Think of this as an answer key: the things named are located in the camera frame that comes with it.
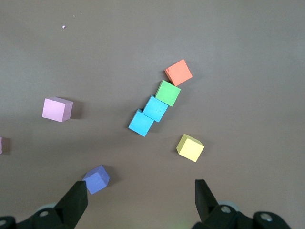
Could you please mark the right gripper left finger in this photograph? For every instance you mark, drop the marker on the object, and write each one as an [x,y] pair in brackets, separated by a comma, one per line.
[74,200]

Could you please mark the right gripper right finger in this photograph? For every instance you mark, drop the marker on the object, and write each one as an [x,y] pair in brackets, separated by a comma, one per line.
[205,200]

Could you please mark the purple foam block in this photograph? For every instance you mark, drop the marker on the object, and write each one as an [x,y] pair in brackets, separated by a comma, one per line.
[97,180]

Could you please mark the yellow foam block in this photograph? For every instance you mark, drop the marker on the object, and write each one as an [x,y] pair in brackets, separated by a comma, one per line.
[190,149]

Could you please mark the pink foam block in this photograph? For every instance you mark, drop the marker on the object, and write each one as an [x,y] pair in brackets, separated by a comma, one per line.
[0,145]
[56,109]

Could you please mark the light blue foam block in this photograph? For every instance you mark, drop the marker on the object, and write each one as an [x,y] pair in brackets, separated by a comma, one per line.
[141,122]
[155,108]

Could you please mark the green foam block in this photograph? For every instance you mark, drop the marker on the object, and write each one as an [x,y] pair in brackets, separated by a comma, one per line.
[168,93]

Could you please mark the orange foam block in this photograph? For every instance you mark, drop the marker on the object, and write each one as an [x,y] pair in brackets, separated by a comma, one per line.
[179,72]

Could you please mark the brown table cover sheet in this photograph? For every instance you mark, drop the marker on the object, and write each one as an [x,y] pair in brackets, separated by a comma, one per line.
[214,47]

